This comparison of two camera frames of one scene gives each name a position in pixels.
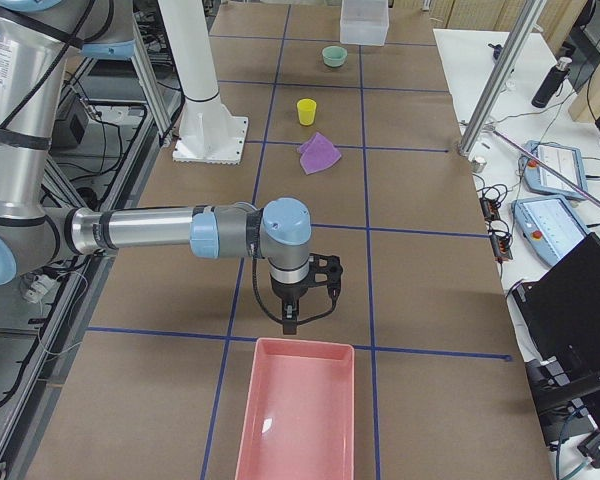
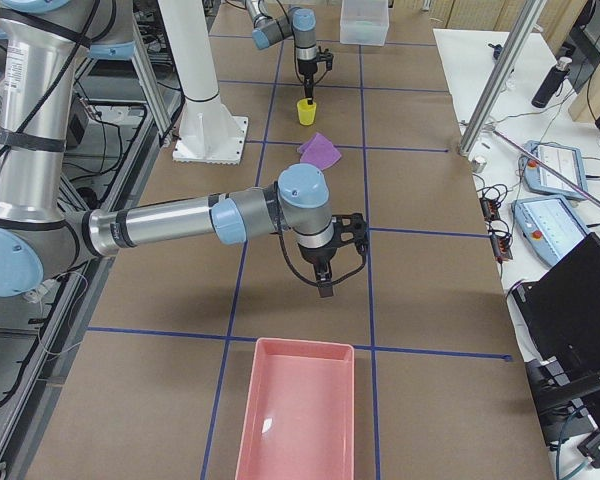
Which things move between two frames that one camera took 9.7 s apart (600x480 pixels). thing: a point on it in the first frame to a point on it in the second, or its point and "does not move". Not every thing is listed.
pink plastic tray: x=298 y=415 does not move
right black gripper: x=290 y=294 to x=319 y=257
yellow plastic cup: x=306 y=108 does not move
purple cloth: x=317 y=153 does not move
